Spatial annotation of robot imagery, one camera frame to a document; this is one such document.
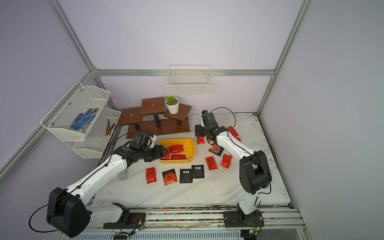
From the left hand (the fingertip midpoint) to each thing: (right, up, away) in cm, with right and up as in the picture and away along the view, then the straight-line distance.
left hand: (163, 155), depth 82 cm
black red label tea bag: (+19, -12, +9) cm, 24 cm away
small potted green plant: (+3, +30, +12) cm, 32 cm away
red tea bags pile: (+3, +1, +17) cm, 17 cm away
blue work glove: (-41, +19, -5) cm, 46 cm away
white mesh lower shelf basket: (-44, +4, +6) cm, 44 cm away
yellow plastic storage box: (+13, +1, +17) cm, 22 cm away
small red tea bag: (+21, +7, +22) cm, 31 cm away
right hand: (+21, +13, +10) cm, 26 cm away
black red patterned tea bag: (+32, 0, +19) cm, 38 cm away
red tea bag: (+37, -6, +11) cm, 39 cm away
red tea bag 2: (-9, -13, +6) cm, 17 cm away
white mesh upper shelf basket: (-46, +20, -6) cm, 50 cm away
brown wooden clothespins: (-38, +15, +13) cm, 43 cm away
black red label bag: (+2, -15, +7) cm, 16 cm away
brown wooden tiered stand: (-18, +23, +37) cm, 47 cm away
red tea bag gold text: (+28, -7, +11) cm, 31 cm away
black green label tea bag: (+12, -14, +7) cm, 20 cm away
